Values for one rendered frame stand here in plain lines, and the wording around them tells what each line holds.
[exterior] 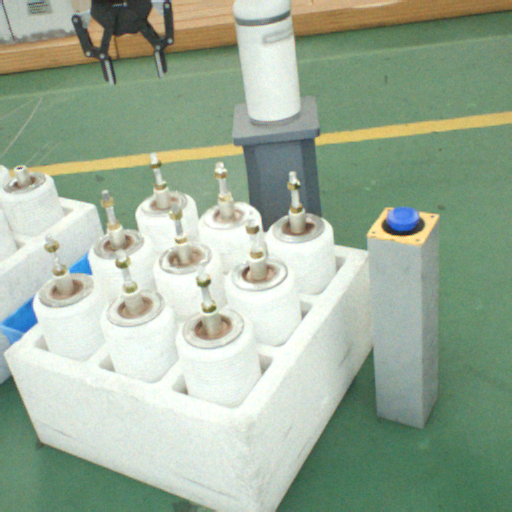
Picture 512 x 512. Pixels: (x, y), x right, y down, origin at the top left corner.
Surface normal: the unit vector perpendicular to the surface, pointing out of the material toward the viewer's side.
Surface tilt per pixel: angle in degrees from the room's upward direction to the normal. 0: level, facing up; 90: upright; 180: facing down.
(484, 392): 0
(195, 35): 90
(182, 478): 90
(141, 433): 90
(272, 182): 90
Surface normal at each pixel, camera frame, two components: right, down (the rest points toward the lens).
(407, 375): -0.48, 0.54
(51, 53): -0.01, 0.55
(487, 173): -0.13, -0.83
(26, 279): 0.84, 0.19
